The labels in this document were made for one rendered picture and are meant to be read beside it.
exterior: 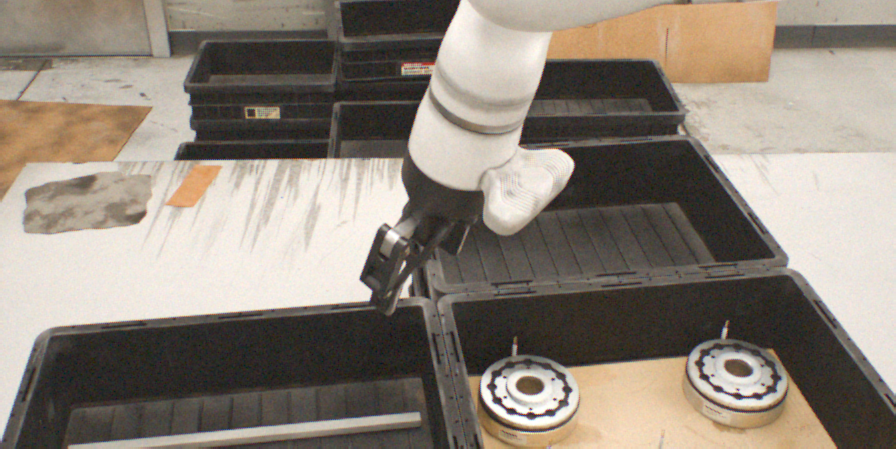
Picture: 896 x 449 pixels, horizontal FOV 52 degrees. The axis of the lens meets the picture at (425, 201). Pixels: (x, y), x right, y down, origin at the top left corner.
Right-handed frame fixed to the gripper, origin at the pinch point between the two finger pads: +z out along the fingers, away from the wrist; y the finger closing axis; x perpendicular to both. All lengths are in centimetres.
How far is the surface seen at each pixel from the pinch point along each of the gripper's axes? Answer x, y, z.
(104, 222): -61, -17, 59
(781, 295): 26.3, -36.8, 10.8
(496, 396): 9.1, -8.8, 19.3
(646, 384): 20.3, -22.4, 19.6
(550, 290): 6.8, -19.5, 13.3
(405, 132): -63, -111, 97
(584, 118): -22, -114, 64
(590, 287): 9.9, -22.5, 12.4
